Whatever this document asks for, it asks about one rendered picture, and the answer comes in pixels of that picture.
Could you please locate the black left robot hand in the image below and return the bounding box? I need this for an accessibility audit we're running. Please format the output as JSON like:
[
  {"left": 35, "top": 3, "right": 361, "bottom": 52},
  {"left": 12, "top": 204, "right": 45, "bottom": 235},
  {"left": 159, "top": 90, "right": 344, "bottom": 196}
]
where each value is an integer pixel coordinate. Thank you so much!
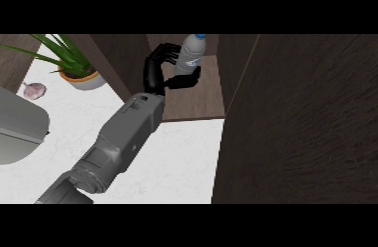
[{"left": 141, "top": 42, "right": 202, "bottom": 97}]

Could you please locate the green potted plant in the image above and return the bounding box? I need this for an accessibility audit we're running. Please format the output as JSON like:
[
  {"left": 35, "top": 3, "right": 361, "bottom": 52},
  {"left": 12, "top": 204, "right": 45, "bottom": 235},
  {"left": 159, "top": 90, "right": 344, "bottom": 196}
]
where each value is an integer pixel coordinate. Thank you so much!
[{"left": 0, "top": 33, "right": 108, "bottom": 92}]

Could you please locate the clear water bottle blue cap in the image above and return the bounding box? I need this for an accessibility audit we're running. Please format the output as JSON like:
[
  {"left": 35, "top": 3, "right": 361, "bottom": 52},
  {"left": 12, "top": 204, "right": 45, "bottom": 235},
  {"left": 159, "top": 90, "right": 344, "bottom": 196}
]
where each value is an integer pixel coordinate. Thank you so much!
[{"left": 172, "top": 33, "right": 208, "bottom": 77}]

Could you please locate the pinkish white garlic bulb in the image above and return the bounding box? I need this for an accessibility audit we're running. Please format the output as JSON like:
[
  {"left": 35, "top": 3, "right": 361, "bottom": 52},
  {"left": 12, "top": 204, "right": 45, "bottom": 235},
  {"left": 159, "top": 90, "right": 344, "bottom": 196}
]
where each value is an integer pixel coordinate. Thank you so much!
[{"left": 20, "top": 81, "right": 48, "bottom": 102}]

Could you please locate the brown wooden panel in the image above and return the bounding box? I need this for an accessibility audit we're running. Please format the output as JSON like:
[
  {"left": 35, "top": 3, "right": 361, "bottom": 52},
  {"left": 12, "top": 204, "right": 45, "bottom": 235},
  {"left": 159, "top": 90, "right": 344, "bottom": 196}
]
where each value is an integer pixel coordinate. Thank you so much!
[{"left": 0, "top": 33, "right": 44, "bottom": 94}]

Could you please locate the dark brown cabinet door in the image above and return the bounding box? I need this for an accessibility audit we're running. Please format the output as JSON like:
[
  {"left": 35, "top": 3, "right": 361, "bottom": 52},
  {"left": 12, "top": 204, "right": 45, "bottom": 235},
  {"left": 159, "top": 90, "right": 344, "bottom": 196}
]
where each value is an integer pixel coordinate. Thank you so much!
[{"left": 209, "top": 33, "right": 378, "bottom": 205}]

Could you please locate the brown wooden cabinet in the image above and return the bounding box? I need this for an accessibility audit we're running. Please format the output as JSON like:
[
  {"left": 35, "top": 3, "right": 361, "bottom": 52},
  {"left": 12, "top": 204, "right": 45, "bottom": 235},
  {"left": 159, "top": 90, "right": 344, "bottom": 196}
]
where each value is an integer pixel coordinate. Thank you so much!
[{"left": 68, "top": 33, "right": 263, "bottom": 123}]

